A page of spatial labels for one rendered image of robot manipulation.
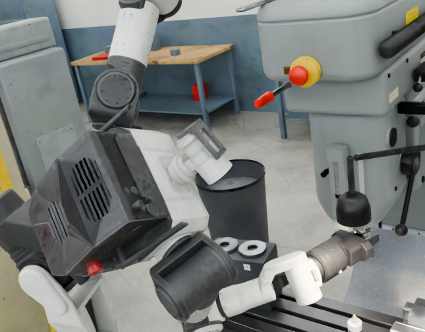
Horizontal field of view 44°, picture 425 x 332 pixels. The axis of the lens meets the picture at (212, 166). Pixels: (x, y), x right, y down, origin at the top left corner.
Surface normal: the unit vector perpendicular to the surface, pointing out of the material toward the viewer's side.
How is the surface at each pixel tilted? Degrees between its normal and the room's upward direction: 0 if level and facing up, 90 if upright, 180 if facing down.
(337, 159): 90
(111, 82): 61
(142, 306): 0
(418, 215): 90
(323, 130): 90
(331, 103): 90
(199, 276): 44
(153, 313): 0
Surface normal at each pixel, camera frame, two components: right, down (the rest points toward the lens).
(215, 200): -0.47, 0.47
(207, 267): 0.16, -0.44
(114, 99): 0.13, -0.14
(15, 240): -0.25, 0.41
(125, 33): -0.35, -0.23
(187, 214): 0.72, -0.53
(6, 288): 0.80, 0.11
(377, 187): 0.07, 0.38
